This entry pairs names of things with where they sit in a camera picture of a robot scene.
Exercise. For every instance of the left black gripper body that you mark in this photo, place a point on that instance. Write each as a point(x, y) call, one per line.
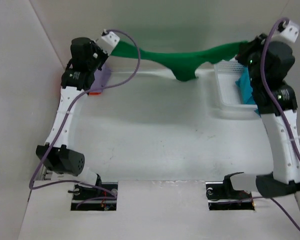
point(100, 57)

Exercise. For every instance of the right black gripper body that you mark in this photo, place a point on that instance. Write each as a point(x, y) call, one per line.
point(249, 55)

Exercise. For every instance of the lavender t shirt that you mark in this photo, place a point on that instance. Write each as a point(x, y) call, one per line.
point(101, 78)

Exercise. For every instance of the orange t shirt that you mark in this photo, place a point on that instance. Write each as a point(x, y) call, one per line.
point(91, 94)

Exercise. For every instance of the green t shirt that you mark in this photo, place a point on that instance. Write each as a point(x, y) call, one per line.
point(182, 64)

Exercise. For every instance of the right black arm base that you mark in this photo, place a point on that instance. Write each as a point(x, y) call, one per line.
point(222, 198)

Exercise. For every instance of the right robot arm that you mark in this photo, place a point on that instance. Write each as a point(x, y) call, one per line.
point(277, 107)

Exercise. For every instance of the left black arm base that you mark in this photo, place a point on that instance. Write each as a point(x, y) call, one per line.
point(91, 199)

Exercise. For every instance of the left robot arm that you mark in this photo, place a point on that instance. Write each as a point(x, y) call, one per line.
point(58, 149)

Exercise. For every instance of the teal t shirt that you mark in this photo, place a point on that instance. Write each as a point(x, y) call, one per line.
point(245, 89)

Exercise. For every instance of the white laundry basket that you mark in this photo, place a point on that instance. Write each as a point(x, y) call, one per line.
point(227, 72)

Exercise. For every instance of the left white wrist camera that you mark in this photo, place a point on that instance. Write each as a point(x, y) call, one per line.
point(110, 38)

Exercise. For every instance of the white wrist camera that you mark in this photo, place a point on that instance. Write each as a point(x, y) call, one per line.
point(287, 32)
point(110, 38)

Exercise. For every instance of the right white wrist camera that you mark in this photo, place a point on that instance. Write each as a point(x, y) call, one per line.
point(287, 32)

